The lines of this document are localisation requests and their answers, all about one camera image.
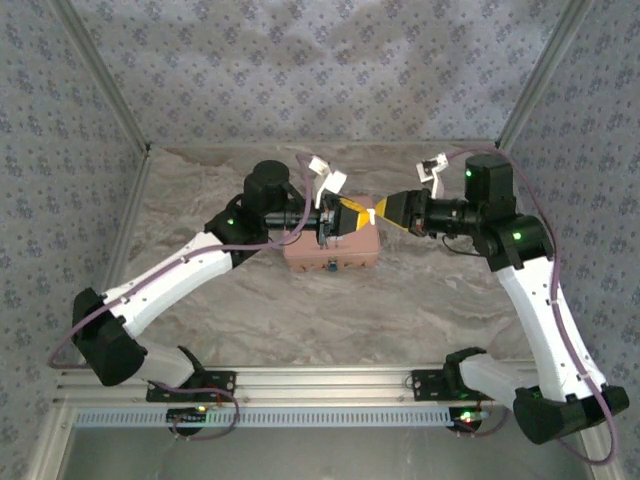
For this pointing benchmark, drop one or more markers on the right controller board with LED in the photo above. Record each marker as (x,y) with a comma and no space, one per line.
(467,417)

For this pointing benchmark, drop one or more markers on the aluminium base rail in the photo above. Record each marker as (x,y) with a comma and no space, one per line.
(320,385)

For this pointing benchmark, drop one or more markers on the left controller board with LED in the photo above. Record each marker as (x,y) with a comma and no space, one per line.
(187,415)

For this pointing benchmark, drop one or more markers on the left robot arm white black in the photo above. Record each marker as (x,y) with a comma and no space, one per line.
(165,280)

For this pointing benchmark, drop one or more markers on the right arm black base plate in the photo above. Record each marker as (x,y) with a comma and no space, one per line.
(427,385)

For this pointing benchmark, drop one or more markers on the aluminium corner post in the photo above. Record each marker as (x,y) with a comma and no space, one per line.
(100,75)
(545,75)

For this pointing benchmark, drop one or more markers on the controller board with led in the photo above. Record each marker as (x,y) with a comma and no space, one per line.
(187,415)
(467,417)

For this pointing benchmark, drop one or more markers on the small silver key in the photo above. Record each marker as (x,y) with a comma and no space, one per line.
(372,216)

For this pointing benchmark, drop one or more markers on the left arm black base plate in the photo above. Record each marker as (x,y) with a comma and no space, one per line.
(220,382)

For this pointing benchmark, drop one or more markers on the aluminium lower frame post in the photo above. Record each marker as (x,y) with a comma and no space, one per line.
(600,462)
(50,445)

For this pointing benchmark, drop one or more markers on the pink tin box with couple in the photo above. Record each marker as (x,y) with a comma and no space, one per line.
(355,247)

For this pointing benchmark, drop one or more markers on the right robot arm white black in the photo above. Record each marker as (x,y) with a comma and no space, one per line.
(540,320)

